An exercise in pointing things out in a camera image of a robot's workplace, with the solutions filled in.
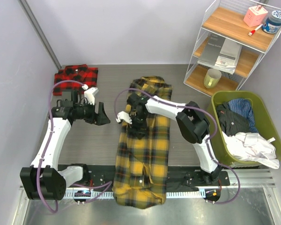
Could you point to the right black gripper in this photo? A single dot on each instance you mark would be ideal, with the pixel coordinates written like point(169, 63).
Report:
point(136, 128)

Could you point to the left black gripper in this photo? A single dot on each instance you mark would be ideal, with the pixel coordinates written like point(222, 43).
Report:
point(98, 119)

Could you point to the yellow plaid long sleeve shirt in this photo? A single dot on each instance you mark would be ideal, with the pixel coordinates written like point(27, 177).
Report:
point(141, 165)

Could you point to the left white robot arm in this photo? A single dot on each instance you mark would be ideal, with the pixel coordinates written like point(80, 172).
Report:
point(42, 179)

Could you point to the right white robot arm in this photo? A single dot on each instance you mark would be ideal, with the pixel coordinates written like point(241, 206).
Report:
point(192, 123)

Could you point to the red black plaid shirt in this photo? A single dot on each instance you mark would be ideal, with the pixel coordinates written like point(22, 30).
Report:
point(81, 73)

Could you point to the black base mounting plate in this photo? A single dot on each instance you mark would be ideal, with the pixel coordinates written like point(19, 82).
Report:
point(179, 178)

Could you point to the pale green mug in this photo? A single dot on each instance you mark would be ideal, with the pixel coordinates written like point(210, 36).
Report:
point(212, 78)

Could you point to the blue checked shirt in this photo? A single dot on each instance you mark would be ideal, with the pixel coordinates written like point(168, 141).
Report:
point(243, 107)

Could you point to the white paper manuals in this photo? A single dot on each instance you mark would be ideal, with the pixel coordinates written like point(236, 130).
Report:
point(227, 59)

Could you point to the white shirt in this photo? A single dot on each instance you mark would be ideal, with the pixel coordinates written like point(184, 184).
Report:
point(252, 147)

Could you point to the grey setup guide booklet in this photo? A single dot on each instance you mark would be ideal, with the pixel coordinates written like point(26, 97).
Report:
point(212, 49)

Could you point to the red white marker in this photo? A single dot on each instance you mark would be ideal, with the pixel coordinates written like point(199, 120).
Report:
point(254, 30)

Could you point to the pink cube power strip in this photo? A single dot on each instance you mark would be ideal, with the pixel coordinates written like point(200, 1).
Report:
point(255, 15)

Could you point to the blue lidded jar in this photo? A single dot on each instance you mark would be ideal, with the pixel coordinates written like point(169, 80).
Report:
point(273, 22)

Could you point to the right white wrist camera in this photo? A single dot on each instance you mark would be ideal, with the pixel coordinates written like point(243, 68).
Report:
point(123, 117)

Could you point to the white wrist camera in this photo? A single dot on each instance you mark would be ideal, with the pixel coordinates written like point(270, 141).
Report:
point(90, 93)
point(123, 117)

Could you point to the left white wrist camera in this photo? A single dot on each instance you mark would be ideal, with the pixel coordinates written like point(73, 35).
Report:
point(90, 93)

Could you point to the slotted cable duct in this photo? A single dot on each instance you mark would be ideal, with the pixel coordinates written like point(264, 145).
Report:
point(79, 194)

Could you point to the aluminium rail frame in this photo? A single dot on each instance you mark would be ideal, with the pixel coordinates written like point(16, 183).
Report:
point(250, 199)

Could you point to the grey corner wall post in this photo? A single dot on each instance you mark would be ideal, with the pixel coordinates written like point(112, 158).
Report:
point(36, 26)

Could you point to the white wire shelf unit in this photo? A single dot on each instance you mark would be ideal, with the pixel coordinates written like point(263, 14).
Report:
point(225, 18)

